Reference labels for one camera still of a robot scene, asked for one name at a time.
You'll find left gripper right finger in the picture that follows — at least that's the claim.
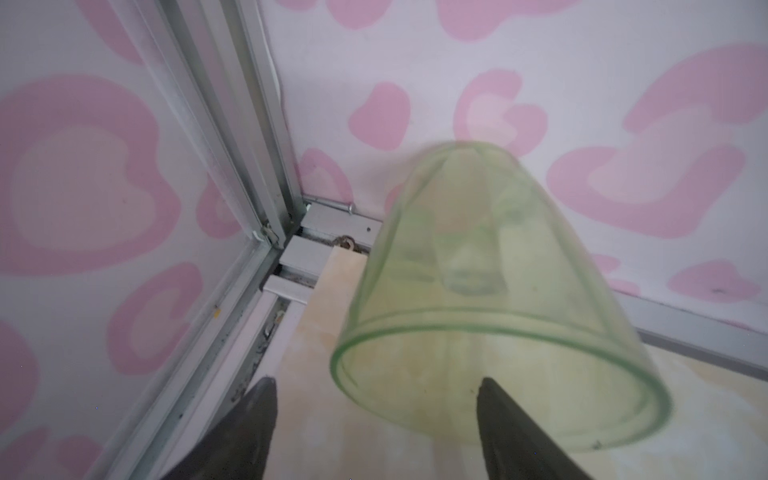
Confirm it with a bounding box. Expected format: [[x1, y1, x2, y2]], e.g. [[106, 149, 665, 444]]
[[476, 377, 590, 480]]

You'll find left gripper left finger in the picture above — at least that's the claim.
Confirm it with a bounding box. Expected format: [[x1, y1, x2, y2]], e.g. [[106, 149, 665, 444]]
[[164, 377, 278, 480]]

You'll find bright green plastic cup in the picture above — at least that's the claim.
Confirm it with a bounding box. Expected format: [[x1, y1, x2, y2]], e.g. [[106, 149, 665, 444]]
[[330, 142, 673, 452]]

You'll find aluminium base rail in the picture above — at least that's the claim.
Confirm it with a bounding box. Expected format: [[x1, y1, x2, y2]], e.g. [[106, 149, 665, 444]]
[[89, 202, 767, 479]]

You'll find aluminium frame post left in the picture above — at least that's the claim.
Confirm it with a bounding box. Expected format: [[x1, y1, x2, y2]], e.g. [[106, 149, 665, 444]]
[[110, 1, 306, 248]]

